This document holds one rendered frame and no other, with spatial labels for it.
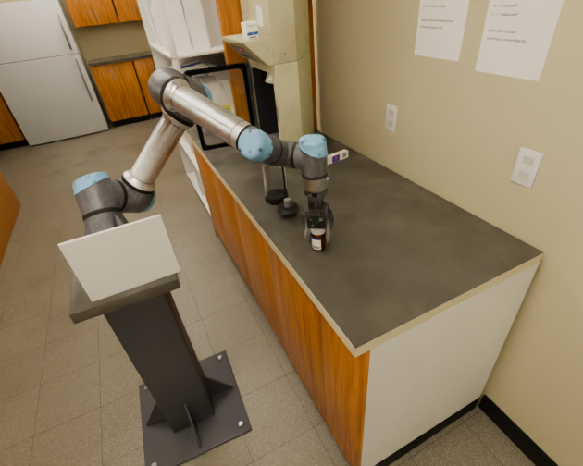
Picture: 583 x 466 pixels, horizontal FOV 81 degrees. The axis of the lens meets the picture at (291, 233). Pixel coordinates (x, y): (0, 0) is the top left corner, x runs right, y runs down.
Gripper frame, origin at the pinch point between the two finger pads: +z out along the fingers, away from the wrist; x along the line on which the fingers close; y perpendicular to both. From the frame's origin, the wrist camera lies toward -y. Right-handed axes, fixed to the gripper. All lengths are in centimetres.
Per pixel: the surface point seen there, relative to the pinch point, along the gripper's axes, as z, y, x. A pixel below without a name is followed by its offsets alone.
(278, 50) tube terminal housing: -48, -65, -20
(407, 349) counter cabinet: 17.5, 29.1, 27.1
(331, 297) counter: 4.3, 22.7, 5.5
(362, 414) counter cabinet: 41, 37, 15
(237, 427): 97, 21, -40
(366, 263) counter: 4.3, 7.7, 15.9
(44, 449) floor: 98, 40, -129
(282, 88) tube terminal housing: -33, -65, -20
